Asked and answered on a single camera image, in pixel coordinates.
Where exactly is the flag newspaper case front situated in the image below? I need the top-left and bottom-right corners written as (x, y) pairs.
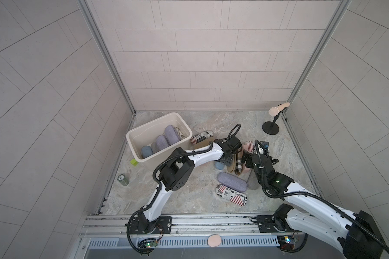
top-left (216, 184), bottom-right (247, 207)

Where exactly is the dark grey oval case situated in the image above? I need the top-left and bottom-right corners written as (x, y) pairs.
top-left (151, 141), bottom-right (159, 154)

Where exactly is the purple case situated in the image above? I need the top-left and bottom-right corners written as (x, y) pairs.
top-left (164, 125), bottom-right (180, 146)
top-left (217, 172), bottom-right (247, 193)

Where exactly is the circuit board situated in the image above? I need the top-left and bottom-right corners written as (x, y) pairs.
top-left (138, 238), bottom-right (158, 249)
top-left (277, 235), bottom-right (298, 251)

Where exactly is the tan case upper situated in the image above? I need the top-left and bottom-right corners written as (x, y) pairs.
top-left (193, 137), bottom-right (216, 150)

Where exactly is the lilac case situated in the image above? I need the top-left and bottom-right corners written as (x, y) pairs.
top-left (156, 135), bottom-right (170, 151)

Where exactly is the flag print case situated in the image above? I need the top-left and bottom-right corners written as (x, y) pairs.
top-left (190, 131), bottom-right (214, 145)
top-left (243, 141), bottom-right (256, 154)

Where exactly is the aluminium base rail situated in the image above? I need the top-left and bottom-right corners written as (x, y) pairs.
top-left (79, 211), bottom-right (340, 237)

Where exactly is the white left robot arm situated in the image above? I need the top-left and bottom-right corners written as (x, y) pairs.
top-left (126, 136), bottom-right (242, 234)

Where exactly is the pink microphone on black stand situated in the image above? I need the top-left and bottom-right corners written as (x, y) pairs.
top-left (262, 103), bottom-right (290, 136)

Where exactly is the cream patterned glasses case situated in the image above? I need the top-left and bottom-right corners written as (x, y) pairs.
top-left (175, 127), bottom-right (185, 140)

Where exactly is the pink oval pad on rail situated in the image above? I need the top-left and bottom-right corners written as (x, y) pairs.
top-left (207, 234), bottom-right (222, 248)

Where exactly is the blue oval case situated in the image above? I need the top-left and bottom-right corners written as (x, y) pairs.
top-left (140, 146), bottom-right (153, 159)

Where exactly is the green small cube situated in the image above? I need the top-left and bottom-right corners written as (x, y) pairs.
top-left (130, 159), bottom-right (138, 166)

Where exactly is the flag print case right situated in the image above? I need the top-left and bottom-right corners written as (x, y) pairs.
top-left (243, 141), bottom-right (256, 154)

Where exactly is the beige case middle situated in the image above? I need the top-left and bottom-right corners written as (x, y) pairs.
top-left (226, 154), bottom-right (237, 173)

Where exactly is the left circuit board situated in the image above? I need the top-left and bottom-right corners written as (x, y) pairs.
top-left (138, 238), bottom-right (158, 249)

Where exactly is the cream plastic storage box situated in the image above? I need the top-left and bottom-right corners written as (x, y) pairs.
top-left (126, 112), bottom-right (192, 169)

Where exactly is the right circuit board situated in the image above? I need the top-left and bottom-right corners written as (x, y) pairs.
top-left (277, 235), bottom-right (298, 251)

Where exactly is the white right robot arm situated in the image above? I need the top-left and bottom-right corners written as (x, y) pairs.
top-left (242, 140), bottom-right (389, 259)

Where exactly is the plaid brown case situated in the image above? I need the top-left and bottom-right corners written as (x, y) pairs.
top-left (234, 151), bottom-right (243, 175)

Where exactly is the light blue case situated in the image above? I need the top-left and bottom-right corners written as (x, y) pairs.
top-left (215, 161), bottom-right (225, 171)

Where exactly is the grey oval case right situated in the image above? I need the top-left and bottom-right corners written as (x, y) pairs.
top-left (247, 170), bottom-right (260, 190)

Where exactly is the flag print case upper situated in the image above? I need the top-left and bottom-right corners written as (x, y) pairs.
top-left (190, 131), bottom-right (214, 145)

